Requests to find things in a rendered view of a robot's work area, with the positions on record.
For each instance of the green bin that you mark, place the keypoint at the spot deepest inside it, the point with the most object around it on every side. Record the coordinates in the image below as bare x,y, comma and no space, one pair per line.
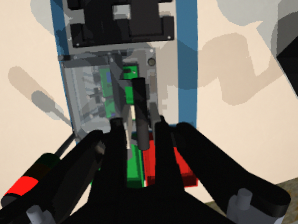
134,174

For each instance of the red open-top bin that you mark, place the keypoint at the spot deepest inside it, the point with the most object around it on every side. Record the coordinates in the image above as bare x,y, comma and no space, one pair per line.
189,178

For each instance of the green circuit board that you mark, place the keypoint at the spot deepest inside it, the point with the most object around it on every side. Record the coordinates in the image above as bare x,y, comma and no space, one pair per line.
128,74

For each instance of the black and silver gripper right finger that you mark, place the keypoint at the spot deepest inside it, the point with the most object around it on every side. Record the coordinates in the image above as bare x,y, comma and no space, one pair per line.
244,197

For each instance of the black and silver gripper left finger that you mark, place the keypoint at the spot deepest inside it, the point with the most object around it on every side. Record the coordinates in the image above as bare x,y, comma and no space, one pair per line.
55,196

